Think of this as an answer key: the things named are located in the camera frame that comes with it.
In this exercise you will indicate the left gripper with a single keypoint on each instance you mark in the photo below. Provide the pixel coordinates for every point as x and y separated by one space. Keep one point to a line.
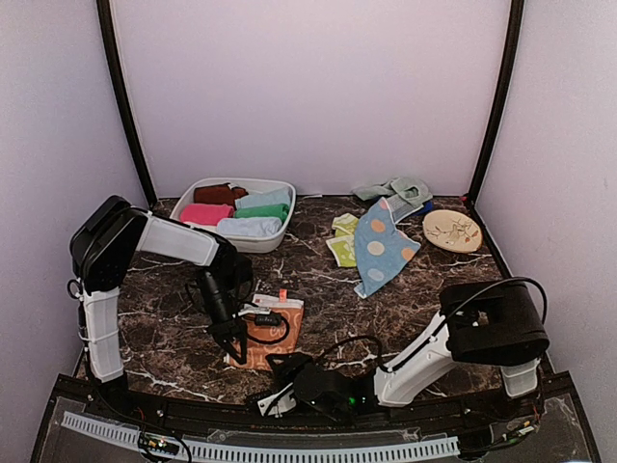
229 330

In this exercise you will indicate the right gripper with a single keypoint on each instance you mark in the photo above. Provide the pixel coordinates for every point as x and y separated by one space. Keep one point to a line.
293 364

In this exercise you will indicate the orange bunny towel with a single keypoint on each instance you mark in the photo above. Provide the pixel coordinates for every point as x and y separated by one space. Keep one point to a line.
264 340

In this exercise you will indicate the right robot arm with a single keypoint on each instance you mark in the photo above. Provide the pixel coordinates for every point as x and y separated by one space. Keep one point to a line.
489 323

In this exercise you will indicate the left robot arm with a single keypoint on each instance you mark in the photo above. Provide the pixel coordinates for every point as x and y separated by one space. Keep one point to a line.
102 250

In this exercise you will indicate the light blue rolled towel front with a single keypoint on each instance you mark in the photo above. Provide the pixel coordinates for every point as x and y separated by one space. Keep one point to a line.
249 227

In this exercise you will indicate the light blue rolled towel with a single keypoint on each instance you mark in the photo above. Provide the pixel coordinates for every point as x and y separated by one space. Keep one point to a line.
249 227
274 197

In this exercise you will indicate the white plastic basin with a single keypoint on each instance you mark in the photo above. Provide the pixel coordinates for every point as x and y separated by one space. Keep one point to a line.
245 244

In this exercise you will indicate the pink rolled towel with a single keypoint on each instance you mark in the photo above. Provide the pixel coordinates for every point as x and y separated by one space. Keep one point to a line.
206 214

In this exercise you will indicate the green rolled towel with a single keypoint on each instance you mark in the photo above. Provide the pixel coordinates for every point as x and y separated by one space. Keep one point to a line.
279 211

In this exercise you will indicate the green patterned small towel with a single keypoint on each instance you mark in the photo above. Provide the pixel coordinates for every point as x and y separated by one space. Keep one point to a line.
342 244

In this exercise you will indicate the brown rolled towel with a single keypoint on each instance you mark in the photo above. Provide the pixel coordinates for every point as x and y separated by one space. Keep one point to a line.
219 194

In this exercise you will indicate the light blue rolled towel back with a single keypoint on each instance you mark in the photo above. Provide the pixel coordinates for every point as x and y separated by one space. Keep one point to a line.
274 197

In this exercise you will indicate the blue polka dot towel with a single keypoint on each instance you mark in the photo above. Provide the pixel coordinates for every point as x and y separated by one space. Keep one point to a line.
381 249

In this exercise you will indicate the dark blue object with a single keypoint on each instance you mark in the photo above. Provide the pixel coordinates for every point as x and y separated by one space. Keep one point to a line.
427 207

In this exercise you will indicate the grey green crumpled towel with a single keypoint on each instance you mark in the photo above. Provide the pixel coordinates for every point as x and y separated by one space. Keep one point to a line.
404 195

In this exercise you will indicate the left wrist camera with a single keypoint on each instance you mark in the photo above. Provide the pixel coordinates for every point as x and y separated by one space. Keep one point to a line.
262 317

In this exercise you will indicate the white slotted cable duct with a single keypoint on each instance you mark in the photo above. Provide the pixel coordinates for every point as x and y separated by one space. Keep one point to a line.
160 447

